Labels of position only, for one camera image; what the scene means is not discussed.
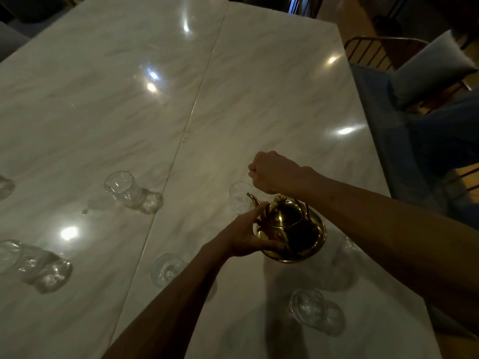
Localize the grey pillow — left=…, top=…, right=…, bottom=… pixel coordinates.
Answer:
left=388, top=29, right=478, bottom=111

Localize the dark slatted chair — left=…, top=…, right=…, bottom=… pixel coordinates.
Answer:
left=287, top=0, right=327, bottom=19

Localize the person's right forearm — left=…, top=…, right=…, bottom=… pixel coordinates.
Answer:
left=296, top=167, right=479, bottom=326

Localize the person's left forearm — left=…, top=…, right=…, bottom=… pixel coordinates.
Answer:
left=101, top=244, right=230, bottom=359

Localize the person's right hand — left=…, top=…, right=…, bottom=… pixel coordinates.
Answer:
left=248, top=150, right=319, bottom=196

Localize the clear drinking glass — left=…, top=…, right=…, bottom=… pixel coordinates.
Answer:
left=0, top=175, right=16, bottom=201
left=150, top=253, right=188, bottom=289
left=288, top=288, right=347, bottom=337
left=228, top=181, right=256, bottom=216
left=104, top=171, right=164, bottom=215
left=0, top=239, right=73, bottom=294

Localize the metal wire frame chair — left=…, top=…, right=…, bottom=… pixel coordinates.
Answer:
left=344, top=36, right=479, bottom=206

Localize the blue seat cushion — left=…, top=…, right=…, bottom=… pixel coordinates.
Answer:
left=350, top=64, right=479, bottom=230

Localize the person's left hand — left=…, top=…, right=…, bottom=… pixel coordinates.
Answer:
left=215, top=201, right=286, bottom=259

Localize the golden metal teapot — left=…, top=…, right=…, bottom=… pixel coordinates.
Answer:
left=246, top=192, right=327, bottom=264

